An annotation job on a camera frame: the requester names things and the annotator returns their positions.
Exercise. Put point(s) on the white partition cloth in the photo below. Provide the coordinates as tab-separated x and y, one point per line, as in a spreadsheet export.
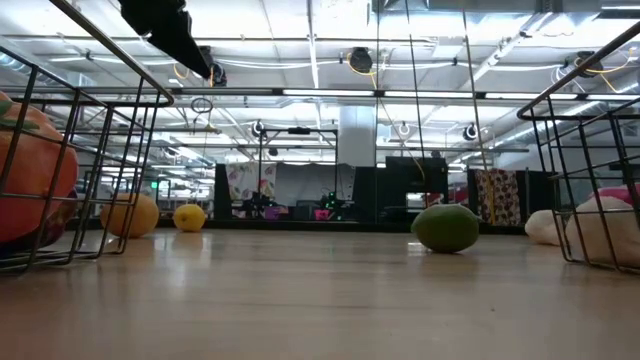
310	180

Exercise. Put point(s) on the distant black rig frame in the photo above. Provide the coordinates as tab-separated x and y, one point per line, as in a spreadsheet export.
298	131

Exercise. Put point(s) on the purple bin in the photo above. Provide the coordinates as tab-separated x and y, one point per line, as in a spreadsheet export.
272	213

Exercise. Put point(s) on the white garlic bulb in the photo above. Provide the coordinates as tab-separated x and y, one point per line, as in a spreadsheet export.
602	232
542	227

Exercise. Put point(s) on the distant black robot station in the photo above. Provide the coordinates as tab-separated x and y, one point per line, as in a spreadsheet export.
332	204

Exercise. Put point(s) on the dark floral cloth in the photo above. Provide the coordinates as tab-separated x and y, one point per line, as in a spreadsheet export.
497	195

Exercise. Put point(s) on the green lime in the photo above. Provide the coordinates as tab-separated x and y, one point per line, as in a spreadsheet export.
445	227

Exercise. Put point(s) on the pink bin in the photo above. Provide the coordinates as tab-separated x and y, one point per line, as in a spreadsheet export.
322	215

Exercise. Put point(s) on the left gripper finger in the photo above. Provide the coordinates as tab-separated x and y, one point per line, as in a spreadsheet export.
182	47

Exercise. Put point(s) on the yellow lemon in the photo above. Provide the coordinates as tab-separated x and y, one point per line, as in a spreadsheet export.
189	217

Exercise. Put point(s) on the black monitor panel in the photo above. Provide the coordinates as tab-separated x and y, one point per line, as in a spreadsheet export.
415	172

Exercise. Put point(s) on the light floral cloth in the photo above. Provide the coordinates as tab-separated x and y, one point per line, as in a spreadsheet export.
247	180

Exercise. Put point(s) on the orange tomato green stem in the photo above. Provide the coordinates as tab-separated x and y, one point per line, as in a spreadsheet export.
32	167

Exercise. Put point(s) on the orange fruit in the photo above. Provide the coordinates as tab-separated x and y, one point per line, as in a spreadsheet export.
137	215

